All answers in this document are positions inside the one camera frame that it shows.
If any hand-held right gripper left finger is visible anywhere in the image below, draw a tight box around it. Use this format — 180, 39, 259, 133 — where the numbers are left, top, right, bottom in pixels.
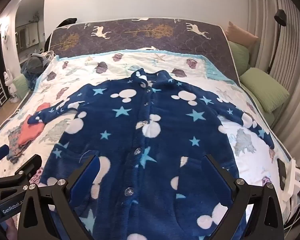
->
17, 154, 102, 240

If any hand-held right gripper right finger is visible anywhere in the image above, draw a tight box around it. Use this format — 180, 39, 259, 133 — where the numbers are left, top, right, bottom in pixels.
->
202, 154, 285, 240

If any blue star print fleece robe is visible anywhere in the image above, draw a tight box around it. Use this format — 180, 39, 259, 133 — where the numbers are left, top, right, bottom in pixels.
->
27, 68, 275, 240

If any grey-blue clothes pile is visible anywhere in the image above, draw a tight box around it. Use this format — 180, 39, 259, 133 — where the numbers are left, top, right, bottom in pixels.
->
21, 51, 57, 80

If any patterned folded garment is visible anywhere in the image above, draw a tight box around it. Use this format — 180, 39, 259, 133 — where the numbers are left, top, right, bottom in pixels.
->
6, 125, 28, 164

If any coral folded garment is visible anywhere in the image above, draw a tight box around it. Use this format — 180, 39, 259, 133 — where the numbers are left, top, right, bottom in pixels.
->
17, 102, 50, 147

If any dark phone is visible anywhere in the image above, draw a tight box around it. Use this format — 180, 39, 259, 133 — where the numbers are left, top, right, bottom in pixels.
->
277, 159, 287, 189

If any white bear figure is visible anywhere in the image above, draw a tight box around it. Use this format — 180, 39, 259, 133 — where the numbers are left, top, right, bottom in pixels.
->
4, 71, 18, 103

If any green cushion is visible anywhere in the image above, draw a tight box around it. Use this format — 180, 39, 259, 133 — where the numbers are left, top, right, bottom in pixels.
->
14, 74, 30, 100

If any white power strip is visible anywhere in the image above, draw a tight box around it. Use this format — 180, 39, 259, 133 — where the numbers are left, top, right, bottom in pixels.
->
289, 157, 300, 198

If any large green pillow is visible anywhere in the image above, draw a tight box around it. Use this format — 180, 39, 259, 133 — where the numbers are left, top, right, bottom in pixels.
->
240, 67, 290, 113

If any seashell printed quilt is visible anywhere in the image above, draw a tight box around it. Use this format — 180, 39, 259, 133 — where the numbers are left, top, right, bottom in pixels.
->
0, 47, 294, 240

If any small green pillow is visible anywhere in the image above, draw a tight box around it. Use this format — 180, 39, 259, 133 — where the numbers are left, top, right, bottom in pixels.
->
227, 41, 250, 77

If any beige curtain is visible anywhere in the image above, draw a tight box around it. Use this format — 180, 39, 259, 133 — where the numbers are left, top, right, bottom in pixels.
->
247, 0, 300, 155

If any peach pillow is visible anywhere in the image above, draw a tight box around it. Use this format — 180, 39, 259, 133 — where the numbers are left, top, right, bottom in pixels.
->
225, 21, 259, 53

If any dark cloth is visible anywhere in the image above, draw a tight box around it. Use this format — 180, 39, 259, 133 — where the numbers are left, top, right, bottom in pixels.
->
57, 18, 77, 29

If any deer print mattress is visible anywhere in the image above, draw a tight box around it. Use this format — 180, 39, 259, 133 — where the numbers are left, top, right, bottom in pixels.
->
48, 17, 240, 85

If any black floor lamp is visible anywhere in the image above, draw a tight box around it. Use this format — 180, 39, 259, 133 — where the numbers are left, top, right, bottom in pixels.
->
266, 9, 287, 75

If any white cable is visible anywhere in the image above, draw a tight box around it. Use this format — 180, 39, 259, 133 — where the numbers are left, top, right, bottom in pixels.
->
285, 195, 300, 230

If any white bear wall decoration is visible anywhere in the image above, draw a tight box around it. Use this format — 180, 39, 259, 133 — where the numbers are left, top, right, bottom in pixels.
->
1, 25, 9, 43

